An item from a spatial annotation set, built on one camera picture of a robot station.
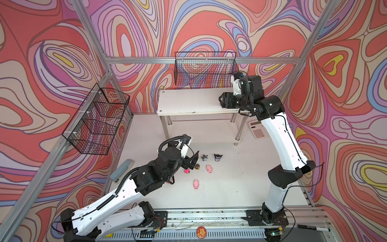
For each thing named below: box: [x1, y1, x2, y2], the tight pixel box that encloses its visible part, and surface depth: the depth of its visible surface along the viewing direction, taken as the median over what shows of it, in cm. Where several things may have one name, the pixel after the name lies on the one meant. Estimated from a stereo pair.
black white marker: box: [297, 224, 331, 232], surface depth 72 cm
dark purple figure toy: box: [213, 153, 223, 162], surface depth 93 cm
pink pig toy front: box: [193, 178, 200, 190], surface depth 85 cm
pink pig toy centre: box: [206, 164, 213, 174], surface depth 91 cm
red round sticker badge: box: [196, 225, 208, 239], surface depth 71 cm
